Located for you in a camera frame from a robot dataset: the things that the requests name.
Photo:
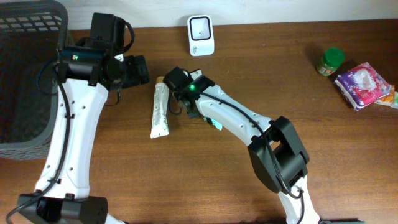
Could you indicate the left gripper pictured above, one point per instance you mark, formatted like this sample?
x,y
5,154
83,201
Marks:
x,y
132,79

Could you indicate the teal wet wipes pack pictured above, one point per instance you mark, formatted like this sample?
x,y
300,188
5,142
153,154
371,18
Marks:
x,y
214,123

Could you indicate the white tube with tan cap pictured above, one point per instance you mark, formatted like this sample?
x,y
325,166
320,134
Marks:
x,y
159,116

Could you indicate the green lid jar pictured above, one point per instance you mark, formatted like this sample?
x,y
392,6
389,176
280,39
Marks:
x,y
330,61

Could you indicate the pink purple tissue pack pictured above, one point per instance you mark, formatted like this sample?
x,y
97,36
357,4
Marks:
x,y
362,86

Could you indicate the orange small tissue box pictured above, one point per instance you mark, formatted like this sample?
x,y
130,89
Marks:
x,y
388,99

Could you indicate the green small tissue box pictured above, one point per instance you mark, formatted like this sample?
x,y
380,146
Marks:
x,y
394,103

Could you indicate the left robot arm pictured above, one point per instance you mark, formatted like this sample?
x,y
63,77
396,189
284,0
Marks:
x,y
85,74

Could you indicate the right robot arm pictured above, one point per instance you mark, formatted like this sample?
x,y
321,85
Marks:
x,y
278,156

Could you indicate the dark grey plastic basket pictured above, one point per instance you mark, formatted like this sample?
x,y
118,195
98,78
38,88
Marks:
x,y
33,33

